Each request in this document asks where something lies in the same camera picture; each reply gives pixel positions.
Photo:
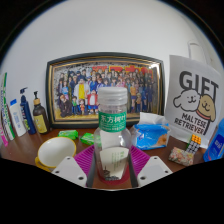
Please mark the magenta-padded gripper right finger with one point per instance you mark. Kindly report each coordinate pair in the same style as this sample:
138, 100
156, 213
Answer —
153, 168

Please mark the dark blue pump bottle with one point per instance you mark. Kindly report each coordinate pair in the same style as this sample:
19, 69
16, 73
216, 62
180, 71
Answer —
27, 115

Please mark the blue tissue pack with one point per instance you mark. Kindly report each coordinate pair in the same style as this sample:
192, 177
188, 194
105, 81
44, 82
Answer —
151, 135

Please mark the white yellow-rimmed enamel mug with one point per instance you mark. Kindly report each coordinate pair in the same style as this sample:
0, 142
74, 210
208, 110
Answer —
55, 151

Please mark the green white shuttlecock tube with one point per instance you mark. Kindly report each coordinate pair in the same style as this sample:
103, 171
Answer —
6, 113

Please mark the blue detergent bottle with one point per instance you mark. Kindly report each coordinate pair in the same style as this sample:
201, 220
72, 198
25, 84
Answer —
216, 143

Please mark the white printed tote bag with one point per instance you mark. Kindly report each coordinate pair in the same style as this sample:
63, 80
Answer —
193, 100

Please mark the green soap packet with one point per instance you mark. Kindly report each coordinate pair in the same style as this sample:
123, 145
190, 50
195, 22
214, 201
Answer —
87, 138
68, 134

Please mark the clear green-labelled drink bottle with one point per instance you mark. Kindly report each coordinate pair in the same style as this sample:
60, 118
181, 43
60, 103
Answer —
112, 140

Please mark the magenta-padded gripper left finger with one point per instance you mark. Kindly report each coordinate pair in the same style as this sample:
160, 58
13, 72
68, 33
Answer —
71, 168

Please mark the framed group picture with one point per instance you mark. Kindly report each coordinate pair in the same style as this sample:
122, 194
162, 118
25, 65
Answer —
80, 70

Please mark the colourful puzzle cube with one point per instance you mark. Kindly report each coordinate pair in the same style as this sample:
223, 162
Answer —
194, 143

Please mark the small floral pouch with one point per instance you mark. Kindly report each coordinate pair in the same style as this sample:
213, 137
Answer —
181, 156

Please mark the brown yellow-labelled pump bottle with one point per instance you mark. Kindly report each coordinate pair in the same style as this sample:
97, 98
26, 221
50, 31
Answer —
40, 120

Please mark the white blue-capped lotion bottle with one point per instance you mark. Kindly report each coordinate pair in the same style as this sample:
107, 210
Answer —
17, 120

